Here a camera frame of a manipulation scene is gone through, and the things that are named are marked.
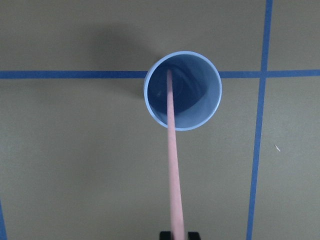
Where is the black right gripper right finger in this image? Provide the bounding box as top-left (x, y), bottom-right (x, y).
top-left (187, 231), bottom-right (200, 240)

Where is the pink chopstick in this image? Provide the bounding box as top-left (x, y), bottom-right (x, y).
top-left (167, 70), bottom-right (186, 240)

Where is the light blue plastic cup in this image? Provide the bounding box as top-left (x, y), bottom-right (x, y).
top-left (143, 51), bottom-right (222, 131)

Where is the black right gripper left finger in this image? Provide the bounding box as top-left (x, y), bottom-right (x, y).
top-left (159, 231), bottom-right (172, 240)

